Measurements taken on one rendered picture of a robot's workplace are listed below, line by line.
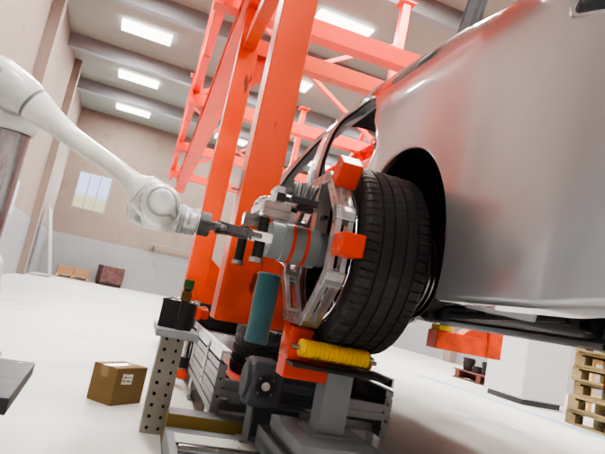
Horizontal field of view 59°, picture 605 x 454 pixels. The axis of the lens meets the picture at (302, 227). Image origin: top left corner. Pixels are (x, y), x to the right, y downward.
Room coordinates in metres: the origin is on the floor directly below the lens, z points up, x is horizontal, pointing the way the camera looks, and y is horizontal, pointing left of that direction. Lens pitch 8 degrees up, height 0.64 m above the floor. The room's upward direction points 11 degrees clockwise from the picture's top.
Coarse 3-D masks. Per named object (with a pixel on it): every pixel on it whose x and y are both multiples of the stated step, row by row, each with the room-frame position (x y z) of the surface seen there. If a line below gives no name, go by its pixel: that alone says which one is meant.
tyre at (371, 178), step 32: (384, 192) 1.69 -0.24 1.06; (416, 192) 1.76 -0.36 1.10; (384, 224) 1.64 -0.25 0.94; (416, 224) 1.67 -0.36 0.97; (384, 256) 1.63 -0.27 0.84; (416, 256) 1.66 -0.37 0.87; (352, 288) 1.64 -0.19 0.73; (384, 288) 1.65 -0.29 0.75; (416, 288) 1.67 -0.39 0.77; (352, 320) 1.70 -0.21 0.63; (384, 320) 1.71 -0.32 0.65
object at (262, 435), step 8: (264, 432) 2.04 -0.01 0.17; (272, 432) 2.13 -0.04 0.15; (256, 440) 2.13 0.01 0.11; (264, 440) 2.02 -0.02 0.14; (272, 440) 2.03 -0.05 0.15; (280, 440) 2.01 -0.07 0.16; (264, 448) 2.00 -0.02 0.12; (272, 448) 1.91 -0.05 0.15; (280, 448) 1.96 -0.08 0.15; (288, 448) 1.91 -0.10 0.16
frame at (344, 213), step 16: (336, 192) 1.71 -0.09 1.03; (336, 208) 1.66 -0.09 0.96; (352, 208) 1.67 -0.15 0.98; (304, 224) 2.13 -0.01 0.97; (336, 224) 1.64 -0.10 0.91; (352, 224) 1.66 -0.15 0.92; (288, 272) 2.13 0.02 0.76; (336, 272) 1.65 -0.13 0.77; (288, 288) 2.07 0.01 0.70; (320, 288) 1.67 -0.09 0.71; (336, 288) 1.67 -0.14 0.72; (288, 304) 2.01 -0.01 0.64; (320, 304) 1.77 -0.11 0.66; (288, 320) 1.95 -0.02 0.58; (304, 320) 1.78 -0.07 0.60; (320, 320) 1.78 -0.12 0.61
